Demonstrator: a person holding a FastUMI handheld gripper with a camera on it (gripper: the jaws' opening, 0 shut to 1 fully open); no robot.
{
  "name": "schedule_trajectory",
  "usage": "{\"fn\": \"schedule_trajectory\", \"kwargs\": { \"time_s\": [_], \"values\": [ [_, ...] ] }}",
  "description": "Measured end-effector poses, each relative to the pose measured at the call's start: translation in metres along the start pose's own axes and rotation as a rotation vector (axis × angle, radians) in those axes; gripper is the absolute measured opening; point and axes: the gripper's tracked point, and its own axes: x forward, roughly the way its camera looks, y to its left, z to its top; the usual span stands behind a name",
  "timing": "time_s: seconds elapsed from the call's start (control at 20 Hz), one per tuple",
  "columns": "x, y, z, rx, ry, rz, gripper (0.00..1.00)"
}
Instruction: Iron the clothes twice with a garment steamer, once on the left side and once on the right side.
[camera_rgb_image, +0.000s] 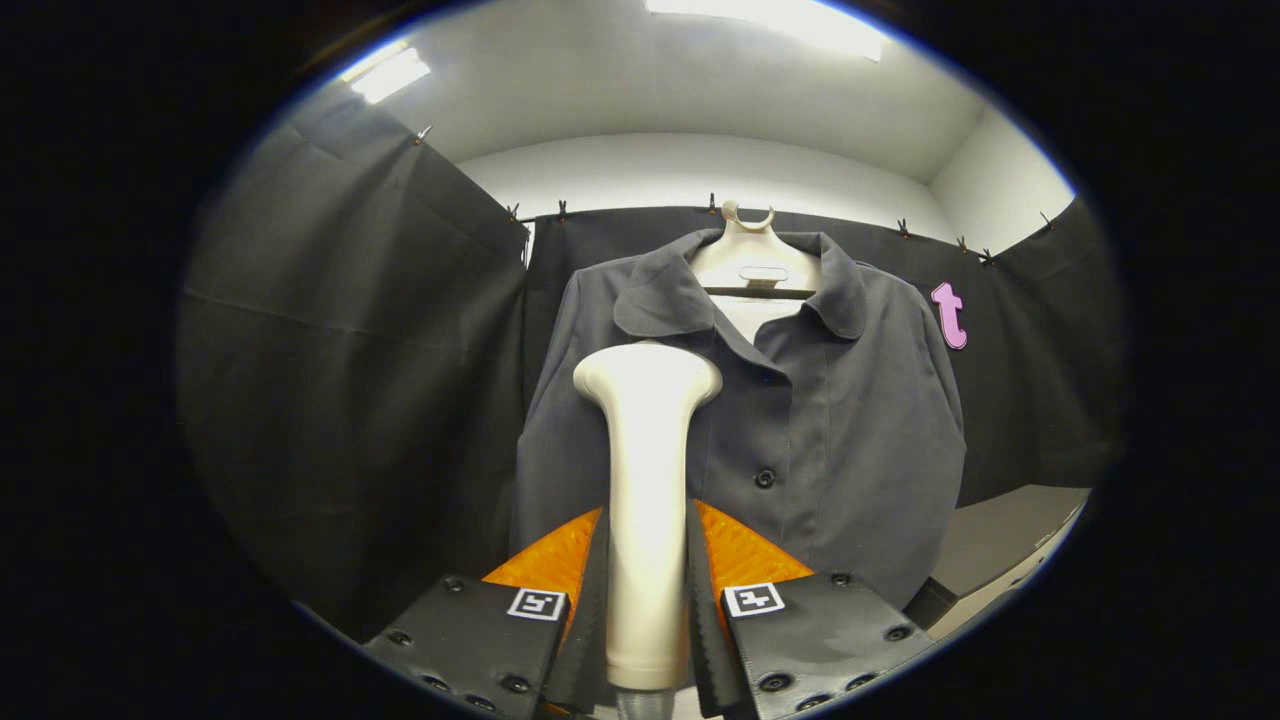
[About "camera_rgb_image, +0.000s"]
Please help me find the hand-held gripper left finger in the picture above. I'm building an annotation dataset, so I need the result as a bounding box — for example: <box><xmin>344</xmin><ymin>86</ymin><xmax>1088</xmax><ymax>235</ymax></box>
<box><xmin>362</xmin><ymin>505</ymin><xmax>609</xmax><ymax>720</ymax></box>

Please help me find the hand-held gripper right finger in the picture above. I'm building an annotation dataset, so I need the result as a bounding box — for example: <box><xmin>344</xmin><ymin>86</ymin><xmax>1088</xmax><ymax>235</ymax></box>
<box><xmin>690</xmin><ymin>500</ymin><xmax>939</xmax><ymax>720</ymax></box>

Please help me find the white garment steamer head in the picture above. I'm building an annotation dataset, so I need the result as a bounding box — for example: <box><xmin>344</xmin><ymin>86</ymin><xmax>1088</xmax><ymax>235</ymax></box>
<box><xmin>573</xmin><ymin>341</ymin><xmax>724</xmax><ymax>693</ymax></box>

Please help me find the dark grey button shirt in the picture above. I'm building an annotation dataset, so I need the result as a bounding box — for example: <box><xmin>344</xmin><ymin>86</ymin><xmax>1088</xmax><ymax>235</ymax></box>
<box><xmin>510</xmin><ymin>228</ymin><xmax>969</xmax><ymax>611</ymax></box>

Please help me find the grey cabinet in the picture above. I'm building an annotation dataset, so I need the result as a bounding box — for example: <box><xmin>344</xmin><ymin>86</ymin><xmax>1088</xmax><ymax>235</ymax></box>
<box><xmin>905</xmin><ymin>485</ymin><xmax>1093</xmax><ymax>641</ymax></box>

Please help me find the cream plastic hanger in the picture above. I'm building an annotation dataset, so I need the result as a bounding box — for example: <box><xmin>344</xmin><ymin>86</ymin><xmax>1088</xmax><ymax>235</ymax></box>
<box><xmin>690</xmin><ymin>200</ymin><xmax>823</xmax><ymax>301</ymax></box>

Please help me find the row of black clips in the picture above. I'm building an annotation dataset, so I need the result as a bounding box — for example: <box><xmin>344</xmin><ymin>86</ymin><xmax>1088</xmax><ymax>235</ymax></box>
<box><xmin>415</xmin><ymin>125</ymin><xmax>1056</xmax><ymax>269</ymax></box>

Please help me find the narrow ceiling light panel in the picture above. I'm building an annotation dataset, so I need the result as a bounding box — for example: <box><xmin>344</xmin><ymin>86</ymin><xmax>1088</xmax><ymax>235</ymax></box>
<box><xmin>340</xmin><ymin>42</ymin><xmax>433</xmax><ymax>106</ymax></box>

